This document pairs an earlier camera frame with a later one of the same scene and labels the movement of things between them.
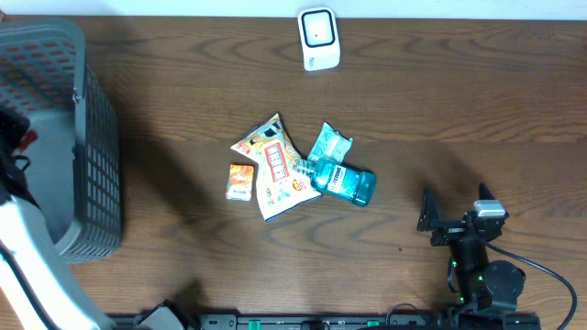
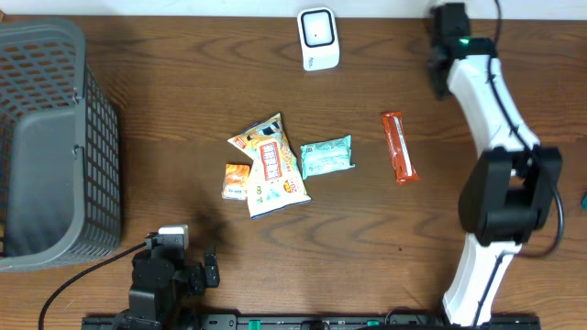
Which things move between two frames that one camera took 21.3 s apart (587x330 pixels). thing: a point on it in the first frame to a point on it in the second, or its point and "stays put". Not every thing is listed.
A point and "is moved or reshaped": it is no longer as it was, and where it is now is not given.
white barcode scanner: [319, 38] stays put
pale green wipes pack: [330, 145] is moved or reshaped
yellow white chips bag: [282, 185] is moved or reshaped
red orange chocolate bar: [28, 137] to [401, 146]
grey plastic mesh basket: [74, 173] stays put
